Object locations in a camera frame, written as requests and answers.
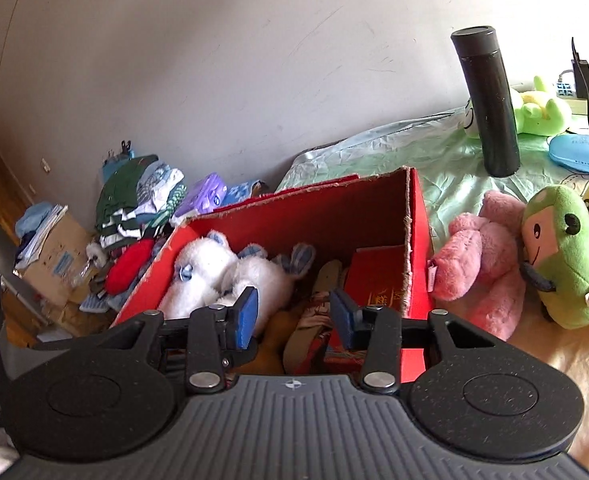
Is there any green plush car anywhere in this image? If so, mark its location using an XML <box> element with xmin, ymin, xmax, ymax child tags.
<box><xmin>519</xmin><ymin>185</ymin><xmax>589</xmax><ymax>331</ymax></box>

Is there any white power strip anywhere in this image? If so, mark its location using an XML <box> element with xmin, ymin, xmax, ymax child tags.
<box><xmin>554</xmin><ymin>80</ymin><xmax>589</xmax><ymax>117</ymax></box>

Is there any patterned slipper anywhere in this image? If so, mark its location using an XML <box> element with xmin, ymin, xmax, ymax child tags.
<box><xmin>282</xmin><ymin>295</ymin><xmax>336</xmax><ymax>374</ymax></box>

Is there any white plush bear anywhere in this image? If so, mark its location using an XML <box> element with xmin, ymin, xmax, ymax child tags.
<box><xmin>158</xmin><ymin>230</ymin><xmax>317</xmax><ymax>337</ymax></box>

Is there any brown cardboard box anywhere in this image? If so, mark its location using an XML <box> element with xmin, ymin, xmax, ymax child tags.
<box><xmin>17</xmin><ymin>210</ymin><xmax>101</xmax><ymax>307</ymax></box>

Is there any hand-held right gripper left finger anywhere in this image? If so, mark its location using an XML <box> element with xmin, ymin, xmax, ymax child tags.
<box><xmin>97</xmin><ymin>286</ymin><xmax>260</xmax><ymax>395</ymax></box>

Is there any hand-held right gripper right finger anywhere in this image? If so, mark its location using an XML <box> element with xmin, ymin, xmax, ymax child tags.
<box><xmin>329</xmin><ymin>290</ymin><xmax>495</xmax><ymax>395</ymax></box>

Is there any red cloth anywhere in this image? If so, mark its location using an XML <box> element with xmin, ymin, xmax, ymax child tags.
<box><xmin>105</xmin><ymin>239</ymin><xmax>157</xmax><ymax>297</ymax></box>

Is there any brown plush toy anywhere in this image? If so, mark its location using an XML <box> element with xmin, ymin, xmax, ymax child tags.
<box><xmin>234</xmin><ymin>310</ymin><xmax>300</xmax><ymax>376</ymax></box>

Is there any red flat packet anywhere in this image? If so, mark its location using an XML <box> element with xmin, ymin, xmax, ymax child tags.
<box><xmin>324</xmin><ymin>245</ymin><xmax>408</xmax><ymax>361</ymax></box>

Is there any blue oval case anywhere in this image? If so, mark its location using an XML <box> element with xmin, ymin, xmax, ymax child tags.
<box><xmin>548</xmin><ymin>132</ymin><xmax>589</xmax><ymax>175</ymax></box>

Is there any green plush frog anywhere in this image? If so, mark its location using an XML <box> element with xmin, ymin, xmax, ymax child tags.
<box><xmin>510</xmin><ymin>76</ymin><xmax>573</xmax><ymax>137</ymax></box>

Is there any purple tissue packet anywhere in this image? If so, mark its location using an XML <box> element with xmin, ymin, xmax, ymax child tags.
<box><xmin>172</xmin><ymin>172</ymin><xmax>228</xmax><ymax>227</ymax></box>

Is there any light blue cloth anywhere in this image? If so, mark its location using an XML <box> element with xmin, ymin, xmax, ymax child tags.
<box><xmin>15</xmin><ymin>202</ymin><xmax>56</xmax><ymax>239</ymax></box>

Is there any black charger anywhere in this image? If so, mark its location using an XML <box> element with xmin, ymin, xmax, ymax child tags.
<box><xmin>571</xmin><ymin>59</ymin><xmax>589</xmax><ymax>100</ymax></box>

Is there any blue printed packet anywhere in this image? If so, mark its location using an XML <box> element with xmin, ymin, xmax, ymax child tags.
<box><xmin>214</xmin><ymin>180</ymin><xmax>270</xmax><ymax>209</ymax></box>

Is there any red cardboard box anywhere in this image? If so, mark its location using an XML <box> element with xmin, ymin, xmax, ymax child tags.
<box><xmin>110</xmin><ymin>166</ymin><xmax>436</xmax><ymax>376</ymax></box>

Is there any pink plush toy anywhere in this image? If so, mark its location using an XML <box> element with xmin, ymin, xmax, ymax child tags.
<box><xmin>427</xmin><ymin>190</ymin><xmax>528</xmax><ymax>342</ymax></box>

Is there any black thermos bottle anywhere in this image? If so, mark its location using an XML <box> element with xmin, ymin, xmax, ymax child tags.
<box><xmin>450</xmin><ymin>25</ymin><xmax>521</xmax><ymax>178</ymax></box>

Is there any pile of folded clothes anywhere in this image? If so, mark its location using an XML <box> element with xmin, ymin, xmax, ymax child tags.
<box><xmin>94</xmin><ymin>154</ymin><xmax>190</xmax><ymax>252</ymax></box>

